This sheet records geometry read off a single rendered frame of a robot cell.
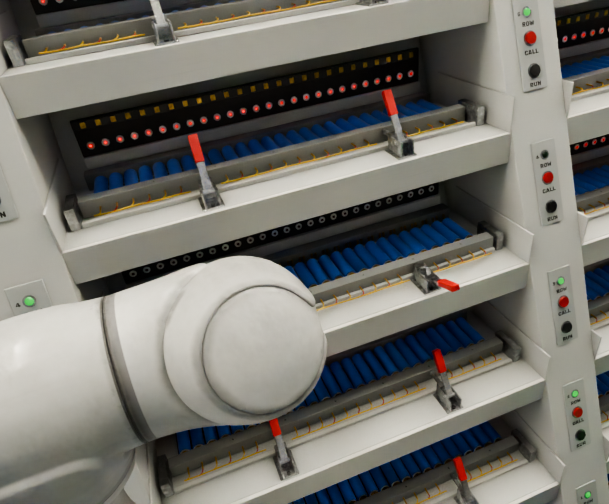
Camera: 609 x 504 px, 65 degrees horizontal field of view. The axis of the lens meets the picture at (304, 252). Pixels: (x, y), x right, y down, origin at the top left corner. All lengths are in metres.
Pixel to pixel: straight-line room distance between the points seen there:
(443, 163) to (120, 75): 0.42
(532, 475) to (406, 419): 0.28
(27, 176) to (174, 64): 0.20
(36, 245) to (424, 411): 0.58
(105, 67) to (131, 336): 0.37
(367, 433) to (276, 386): 0.51
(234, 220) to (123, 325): 0.32
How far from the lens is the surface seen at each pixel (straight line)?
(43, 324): 0.33
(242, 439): 0.76
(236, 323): 0.26
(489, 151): 0.74
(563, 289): 0.84
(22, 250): 0.62
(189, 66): 0.61
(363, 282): 0.71
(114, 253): 0.61
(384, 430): 0.78
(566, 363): 0.89
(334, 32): 0.66
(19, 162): 0.61
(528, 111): 0.77
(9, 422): 0.32
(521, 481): 0.97
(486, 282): 0.76
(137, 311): 0.31
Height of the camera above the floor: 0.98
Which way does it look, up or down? 12 degrees down
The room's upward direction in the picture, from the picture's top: 14 degrees counter-clockwise
